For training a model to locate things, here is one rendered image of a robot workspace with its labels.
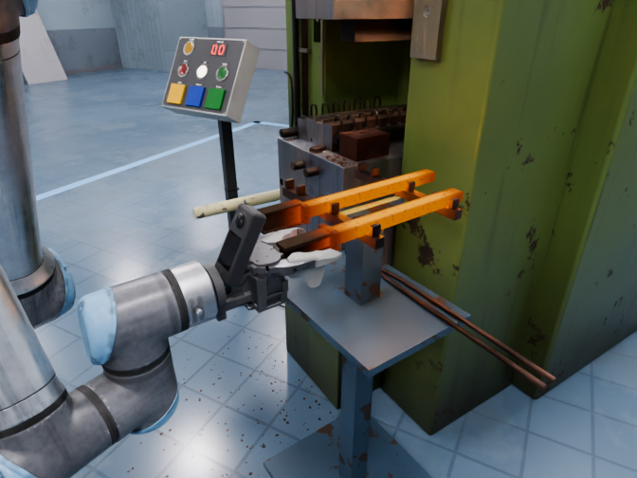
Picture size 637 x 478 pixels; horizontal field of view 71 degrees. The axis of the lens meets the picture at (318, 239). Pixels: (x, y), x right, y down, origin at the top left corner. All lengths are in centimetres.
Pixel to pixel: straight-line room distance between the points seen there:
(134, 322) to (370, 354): 48
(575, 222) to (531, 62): 56
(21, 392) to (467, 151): 99
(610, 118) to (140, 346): 128
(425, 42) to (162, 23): 1062
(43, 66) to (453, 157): 1015
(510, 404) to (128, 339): 152
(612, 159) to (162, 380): 127
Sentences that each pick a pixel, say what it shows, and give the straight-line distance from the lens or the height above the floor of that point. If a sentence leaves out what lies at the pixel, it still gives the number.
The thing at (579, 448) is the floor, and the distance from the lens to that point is 185.
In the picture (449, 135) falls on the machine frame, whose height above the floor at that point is 101.
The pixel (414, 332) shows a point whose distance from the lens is 98.
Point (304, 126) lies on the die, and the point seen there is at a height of 96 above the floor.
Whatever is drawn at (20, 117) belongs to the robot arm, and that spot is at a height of 116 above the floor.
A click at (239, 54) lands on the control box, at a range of 173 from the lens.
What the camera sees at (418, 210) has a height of 95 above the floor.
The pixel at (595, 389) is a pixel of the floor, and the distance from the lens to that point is 209.
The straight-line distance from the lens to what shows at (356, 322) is 99.
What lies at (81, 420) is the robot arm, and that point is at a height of 85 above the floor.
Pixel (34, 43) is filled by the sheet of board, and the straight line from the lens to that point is 1104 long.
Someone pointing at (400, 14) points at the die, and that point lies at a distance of 145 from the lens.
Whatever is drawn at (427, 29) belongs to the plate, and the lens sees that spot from 121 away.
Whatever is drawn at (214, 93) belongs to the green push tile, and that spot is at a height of 103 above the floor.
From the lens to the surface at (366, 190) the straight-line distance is 94.
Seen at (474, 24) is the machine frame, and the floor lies 127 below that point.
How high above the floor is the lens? 129
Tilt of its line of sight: 27 degrees down
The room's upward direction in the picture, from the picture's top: straight up
